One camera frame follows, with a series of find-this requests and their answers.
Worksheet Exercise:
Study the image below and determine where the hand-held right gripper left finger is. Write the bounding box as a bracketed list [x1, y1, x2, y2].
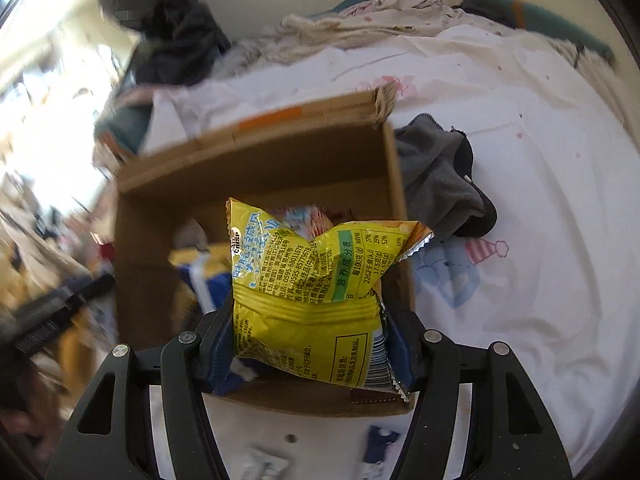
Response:
[47, 307, 237, 480]

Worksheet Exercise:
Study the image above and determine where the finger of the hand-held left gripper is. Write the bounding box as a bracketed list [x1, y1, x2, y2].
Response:
[64, 273, 118, 307]

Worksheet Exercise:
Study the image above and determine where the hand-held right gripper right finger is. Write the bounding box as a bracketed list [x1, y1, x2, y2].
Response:
[384, 310, 574, 480]

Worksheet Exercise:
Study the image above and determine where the blue snack bag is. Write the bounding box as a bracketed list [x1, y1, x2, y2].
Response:
[169, 242, 236, 322]

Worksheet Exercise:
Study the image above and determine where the yellow snack bag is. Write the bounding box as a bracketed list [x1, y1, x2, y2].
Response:
[225, 197, 434, 404]

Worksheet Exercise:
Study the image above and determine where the cardboard box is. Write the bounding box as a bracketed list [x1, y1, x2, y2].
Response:
[112, 85, 419, 418]

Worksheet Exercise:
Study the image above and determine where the small blue white packet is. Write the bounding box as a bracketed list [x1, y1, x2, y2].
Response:
[362, 425, 402, 467]

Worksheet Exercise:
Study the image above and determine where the pink blue snack packet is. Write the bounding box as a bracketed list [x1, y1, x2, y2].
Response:
[276, 204, 351, 237]

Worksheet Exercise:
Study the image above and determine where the folded teal cloth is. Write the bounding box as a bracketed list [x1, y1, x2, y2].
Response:
[94, 89, 157, 157]

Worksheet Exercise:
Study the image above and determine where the grey cloth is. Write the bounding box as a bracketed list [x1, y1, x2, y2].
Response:
[392, 114, 499, 241]

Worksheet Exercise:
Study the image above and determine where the white printed bedsheet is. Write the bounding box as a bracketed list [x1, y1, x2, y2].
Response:
[150, 25, 640, 480]

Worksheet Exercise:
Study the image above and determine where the dark clothing pile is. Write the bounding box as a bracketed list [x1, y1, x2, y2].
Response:
[92, 0, 232, 87]

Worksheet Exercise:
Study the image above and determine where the floral cream blanket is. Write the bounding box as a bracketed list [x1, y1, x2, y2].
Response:
[220, 0, 501, 69]

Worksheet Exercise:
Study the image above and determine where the teal striped blanket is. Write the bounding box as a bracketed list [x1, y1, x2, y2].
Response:
[462, 0, 617, 64]

